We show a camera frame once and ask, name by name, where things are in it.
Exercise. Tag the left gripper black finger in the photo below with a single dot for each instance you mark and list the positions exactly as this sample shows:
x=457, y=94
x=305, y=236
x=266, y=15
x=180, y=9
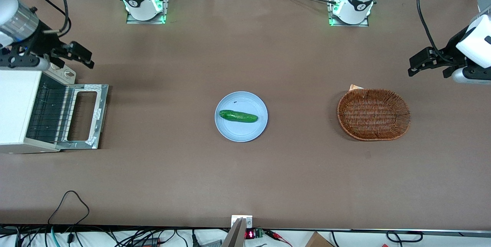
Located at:
x=449, y=72
x=422, y=60

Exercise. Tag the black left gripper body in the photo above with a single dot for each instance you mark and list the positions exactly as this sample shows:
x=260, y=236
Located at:
x=451, y=50

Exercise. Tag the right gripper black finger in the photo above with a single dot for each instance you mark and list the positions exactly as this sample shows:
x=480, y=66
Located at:
x=76, y=53
x=57, y=63

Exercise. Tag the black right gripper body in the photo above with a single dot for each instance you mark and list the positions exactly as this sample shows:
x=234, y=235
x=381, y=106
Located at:
x=40, y=41

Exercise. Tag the metal oven door with window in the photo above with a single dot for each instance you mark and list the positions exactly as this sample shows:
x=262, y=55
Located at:
x=101, y=105

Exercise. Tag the round oven knob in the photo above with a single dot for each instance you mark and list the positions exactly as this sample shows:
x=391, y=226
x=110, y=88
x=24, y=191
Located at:
x=57, y=69
x=69, y=73

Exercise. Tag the white toaster oven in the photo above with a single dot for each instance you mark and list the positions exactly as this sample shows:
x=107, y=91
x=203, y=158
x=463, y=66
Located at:
x=15, y=105

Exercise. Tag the orange paper basket tag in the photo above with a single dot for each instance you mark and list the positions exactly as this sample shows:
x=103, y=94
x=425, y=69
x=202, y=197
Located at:
x=355, y=87

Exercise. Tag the oval brown wicker basket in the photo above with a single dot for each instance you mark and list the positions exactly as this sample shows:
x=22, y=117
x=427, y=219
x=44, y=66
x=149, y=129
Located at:
x=374, y=114

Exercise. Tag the green cucumber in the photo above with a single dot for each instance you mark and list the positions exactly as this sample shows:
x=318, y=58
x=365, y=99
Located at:
x=238, y=116

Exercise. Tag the light blue round plate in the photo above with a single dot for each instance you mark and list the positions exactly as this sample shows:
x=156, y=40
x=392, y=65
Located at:
x=241, y=132

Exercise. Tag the black power adapter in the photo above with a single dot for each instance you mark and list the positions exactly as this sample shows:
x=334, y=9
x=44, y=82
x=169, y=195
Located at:
x=147, y=242

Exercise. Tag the brown cardboard box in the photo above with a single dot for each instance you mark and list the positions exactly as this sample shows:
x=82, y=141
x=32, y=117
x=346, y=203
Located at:
x=318, y=241

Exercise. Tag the red alligator clip leads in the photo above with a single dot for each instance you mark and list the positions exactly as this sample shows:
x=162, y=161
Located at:
x=276, y=234

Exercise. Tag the grey power adapter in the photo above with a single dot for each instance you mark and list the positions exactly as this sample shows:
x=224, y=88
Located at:
x=211, y=244

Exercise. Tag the red LED display module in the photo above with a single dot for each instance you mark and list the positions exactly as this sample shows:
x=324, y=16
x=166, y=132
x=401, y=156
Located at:
x=249, y=234

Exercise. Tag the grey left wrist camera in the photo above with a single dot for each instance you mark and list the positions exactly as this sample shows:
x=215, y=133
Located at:
x=472, y=77

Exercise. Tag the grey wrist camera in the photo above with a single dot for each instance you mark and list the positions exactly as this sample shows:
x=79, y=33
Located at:
x=472, y=77
x=23, y=65

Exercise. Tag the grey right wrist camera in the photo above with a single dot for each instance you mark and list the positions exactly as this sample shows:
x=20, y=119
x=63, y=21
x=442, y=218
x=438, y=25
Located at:
x=23, y=65

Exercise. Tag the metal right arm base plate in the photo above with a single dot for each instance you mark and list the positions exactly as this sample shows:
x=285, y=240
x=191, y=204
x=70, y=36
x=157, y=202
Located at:
x=132, y=20

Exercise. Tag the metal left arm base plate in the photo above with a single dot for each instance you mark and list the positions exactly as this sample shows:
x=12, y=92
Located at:
x=347, y=25

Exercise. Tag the small metal table bracket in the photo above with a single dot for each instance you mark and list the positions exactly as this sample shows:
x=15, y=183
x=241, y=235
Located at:
x=248, y=222

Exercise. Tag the grey slanted post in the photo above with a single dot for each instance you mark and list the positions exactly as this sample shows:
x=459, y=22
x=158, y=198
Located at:
x=234, y=237

